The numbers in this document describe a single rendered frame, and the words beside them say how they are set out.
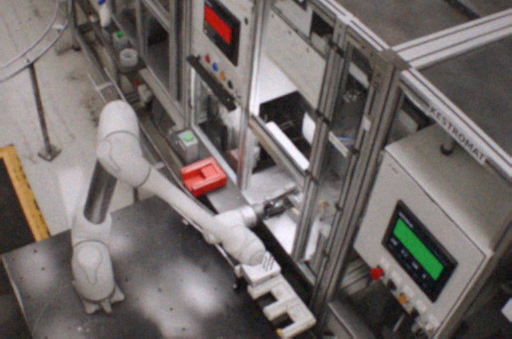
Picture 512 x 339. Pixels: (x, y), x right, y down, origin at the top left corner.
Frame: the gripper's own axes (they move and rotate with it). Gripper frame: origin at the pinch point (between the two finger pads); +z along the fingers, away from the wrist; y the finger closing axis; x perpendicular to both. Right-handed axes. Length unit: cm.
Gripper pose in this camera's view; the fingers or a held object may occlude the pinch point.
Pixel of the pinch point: (294, 195)
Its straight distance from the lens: 253.1
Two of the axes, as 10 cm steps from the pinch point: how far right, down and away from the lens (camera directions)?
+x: -5.3, -6.3, 5.7
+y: 0.8, -7.0, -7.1
